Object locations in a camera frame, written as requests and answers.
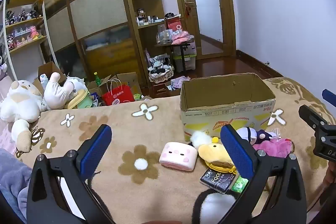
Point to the red box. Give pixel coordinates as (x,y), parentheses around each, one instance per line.
(174,24)

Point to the brown cardboard box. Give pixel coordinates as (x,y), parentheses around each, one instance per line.
(128,81)
(48,69)

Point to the red paper bag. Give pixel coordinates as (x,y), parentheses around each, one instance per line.
(118,98)

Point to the black and white plush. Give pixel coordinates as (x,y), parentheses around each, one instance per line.
(215,208)

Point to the person's right hand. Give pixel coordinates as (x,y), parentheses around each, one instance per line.
(330,174)

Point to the white and purple plush doll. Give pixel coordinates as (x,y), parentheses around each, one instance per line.
(248,134)

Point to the clear plastic storage box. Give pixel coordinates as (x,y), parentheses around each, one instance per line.
(190,61)

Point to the black tissue packet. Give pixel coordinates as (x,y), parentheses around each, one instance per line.
(216,180)

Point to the lavender fleece cloth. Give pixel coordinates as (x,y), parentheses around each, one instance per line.
(13,182)

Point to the green packet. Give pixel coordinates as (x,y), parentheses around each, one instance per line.
(239,184)

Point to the pink square plush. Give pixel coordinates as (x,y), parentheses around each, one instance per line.
(178,157)

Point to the yellow bear plush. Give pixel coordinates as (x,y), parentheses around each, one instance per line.
(214,154)

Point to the wooden wardrobe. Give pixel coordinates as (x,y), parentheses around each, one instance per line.
(97,8)

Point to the large white plush dog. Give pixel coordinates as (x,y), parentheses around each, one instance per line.
(18,103)

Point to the small dark side table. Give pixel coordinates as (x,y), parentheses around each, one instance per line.
(181,47)

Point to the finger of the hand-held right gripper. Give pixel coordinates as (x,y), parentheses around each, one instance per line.
(329,98)
(311,115)

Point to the wooden figurine shelf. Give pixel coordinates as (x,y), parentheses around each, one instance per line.
(26,22)

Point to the green bottle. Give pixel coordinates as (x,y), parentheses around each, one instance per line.
(97,79)

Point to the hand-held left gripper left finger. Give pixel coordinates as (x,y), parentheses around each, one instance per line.
(95,146)

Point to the white fluffy plush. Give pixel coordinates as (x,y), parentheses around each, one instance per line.
(199,138)

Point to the clear jar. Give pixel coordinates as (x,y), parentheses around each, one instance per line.
(161,33)

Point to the pink cloth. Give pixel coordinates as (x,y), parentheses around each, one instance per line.
(182,37)

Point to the yellow and green toy case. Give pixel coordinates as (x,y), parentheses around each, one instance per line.
(81,100)

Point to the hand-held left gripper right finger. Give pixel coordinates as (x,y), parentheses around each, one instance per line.
(236,153)

